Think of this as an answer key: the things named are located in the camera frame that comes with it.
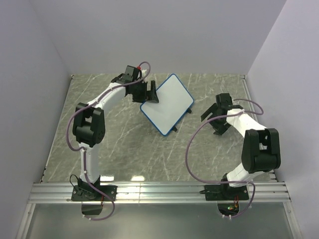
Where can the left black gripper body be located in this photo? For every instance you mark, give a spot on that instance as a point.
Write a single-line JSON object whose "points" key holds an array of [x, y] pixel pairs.
{"points": [[139, 90]]}

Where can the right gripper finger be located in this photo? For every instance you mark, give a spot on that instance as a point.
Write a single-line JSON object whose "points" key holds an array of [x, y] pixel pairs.
{"points": [[210, 111], [220, 127]]}

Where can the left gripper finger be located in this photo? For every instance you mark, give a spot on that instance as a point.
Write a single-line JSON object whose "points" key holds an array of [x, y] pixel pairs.
{"points": [[152, 99], [152, 93]]}

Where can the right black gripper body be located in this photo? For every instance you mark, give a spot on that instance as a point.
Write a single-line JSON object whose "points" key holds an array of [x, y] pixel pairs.
{"points": [[220, 120]]}

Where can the blue framed whiteboard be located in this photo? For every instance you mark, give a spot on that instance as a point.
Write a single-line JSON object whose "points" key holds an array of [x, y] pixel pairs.
{"points": [[174, 102]]}

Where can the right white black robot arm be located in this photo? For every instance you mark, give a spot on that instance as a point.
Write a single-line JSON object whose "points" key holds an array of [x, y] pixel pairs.
{"points": [[260, 151]]}

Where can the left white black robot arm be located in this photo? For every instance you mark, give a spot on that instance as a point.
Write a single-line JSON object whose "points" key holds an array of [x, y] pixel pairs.
{"points": [[88, 126]]}

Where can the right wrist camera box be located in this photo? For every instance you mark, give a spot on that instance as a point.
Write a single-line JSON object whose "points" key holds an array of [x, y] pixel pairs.
{"points": [[223, 100]]}

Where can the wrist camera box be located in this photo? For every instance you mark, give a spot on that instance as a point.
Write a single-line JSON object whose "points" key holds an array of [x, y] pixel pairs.
{"points": [[132, 71], [223, 100]]}

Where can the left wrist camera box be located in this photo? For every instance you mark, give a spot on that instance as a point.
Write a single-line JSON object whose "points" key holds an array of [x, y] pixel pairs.
{"points": [[132, 71]]}

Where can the whiteboard wire stand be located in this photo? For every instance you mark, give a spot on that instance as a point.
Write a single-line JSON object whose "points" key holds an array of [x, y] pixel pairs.
{"points": [[182, 119]]}

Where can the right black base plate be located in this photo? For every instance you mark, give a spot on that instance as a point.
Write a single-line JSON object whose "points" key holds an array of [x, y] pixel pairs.
{"points": [[214, 194]]}

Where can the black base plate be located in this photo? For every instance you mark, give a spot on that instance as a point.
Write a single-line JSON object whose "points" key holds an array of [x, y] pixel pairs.
{"points": [[88, 194], [214, 194]]}

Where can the aluminium rail frame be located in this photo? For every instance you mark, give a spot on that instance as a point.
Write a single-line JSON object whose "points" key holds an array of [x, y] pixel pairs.
{"points": [[158, 177]]}

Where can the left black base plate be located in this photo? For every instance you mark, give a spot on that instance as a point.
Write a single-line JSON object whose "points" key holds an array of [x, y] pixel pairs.
{"points": [[88, 194]]}

